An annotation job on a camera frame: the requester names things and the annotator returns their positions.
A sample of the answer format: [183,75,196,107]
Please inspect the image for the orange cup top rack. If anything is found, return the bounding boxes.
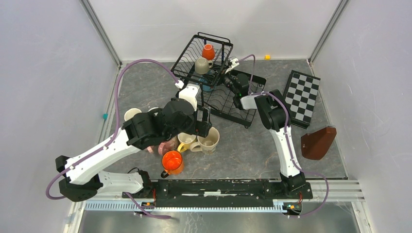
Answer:
[202,44,215,61]

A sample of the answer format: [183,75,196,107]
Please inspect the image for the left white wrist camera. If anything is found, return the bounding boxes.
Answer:
[178,83,201,111]

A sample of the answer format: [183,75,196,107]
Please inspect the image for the yellow mug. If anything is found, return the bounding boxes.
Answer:
[177,133,197,153]

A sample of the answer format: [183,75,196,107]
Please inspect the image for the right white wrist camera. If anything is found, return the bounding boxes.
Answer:
[224,58,239,74]

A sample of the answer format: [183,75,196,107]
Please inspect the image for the yellow-green faceted mug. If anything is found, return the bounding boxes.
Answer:
[124,108,141,121]

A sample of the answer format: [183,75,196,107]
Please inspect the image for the checkerboard calibration board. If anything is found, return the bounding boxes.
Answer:
[283,70,321,129]

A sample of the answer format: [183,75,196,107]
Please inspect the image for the orange cup rack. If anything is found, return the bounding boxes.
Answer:
[202,44,215,61]
[160,150,184,179]

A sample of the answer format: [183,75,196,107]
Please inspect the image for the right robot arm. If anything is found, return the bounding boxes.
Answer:
[221,73,306,198]

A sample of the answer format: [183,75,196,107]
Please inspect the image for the pink faceted mug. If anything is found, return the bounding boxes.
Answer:
[146,146,155,154]

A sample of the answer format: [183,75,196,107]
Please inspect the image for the beige grey mug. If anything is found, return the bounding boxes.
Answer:
[194,57,213,75]

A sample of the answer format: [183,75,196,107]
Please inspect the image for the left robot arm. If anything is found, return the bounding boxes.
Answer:
[55,98,212,202]

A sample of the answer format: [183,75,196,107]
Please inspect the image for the blue ribbed mug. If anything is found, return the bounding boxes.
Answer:
[199,78,214,92]

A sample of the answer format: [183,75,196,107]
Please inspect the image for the brown wooden stand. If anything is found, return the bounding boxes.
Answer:
[301,126,337,160]

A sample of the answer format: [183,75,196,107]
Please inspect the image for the white patterned mug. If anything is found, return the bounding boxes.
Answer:
[189,127,220,155]

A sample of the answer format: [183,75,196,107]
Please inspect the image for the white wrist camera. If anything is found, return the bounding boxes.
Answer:
[178,83,201,111]
[224,58,239,74]

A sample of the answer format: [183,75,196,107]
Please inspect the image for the pink speckled mug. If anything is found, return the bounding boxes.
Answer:
[158,136,179,156]

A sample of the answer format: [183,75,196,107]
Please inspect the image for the black wire dish rack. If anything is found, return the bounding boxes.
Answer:
[171,32,266,128]

